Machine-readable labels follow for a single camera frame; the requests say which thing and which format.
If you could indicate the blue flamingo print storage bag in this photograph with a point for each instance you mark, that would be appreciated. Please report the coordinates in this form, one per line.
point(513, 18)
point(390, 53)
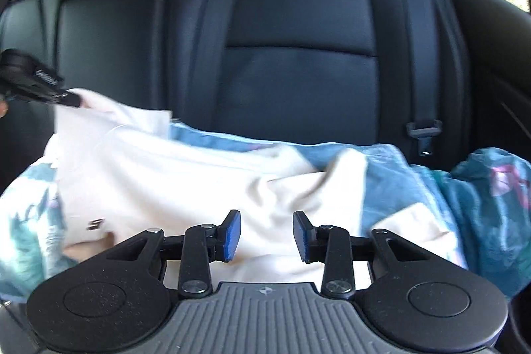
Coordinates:
point(487, 197)

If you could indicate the cream white garment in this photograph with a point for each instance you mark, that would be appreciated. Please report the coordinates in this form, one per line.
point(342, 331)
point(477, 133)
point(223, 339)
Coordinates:
point(121, 170)

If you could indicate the black leather car seat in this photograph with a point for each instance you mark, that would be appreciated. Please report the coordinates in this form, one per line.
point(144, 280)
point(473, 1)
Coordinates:
point(303, 71)

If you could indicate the black car door panel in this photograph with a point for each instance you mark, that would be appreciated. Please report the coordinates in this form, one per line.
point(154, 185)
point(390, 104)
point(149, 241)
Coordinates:
point(495, 38)

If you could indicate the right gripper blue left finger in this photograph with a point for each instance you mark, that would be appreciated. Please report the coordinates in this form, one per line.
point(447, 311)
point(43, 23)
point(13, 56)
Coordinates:
point(203, 245)

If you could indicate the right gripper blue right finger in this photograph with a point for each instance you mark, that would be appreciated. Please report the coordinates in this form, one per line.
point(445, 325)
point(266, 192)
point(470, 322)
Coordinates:
point(330, 245)

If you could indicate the seat belt buckle tongue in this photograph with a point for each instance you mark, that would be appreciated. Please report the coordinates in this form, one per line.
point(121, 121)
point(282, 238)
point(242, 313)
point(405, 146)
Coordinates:
point(424, 134)

